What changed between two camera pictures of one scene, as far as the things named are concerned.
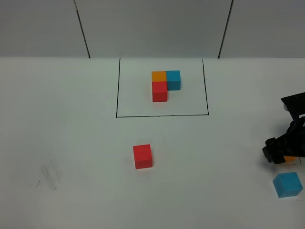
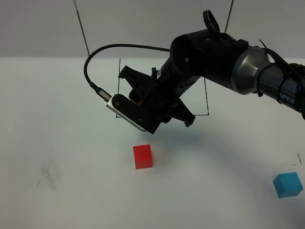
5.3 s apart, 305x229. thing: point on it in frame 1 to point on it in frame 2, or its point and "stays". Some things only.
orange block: [290, 158] to [140, 102]
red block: [143, 156] stays
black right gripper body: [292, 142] to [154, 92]
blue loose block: [287, 184] stays
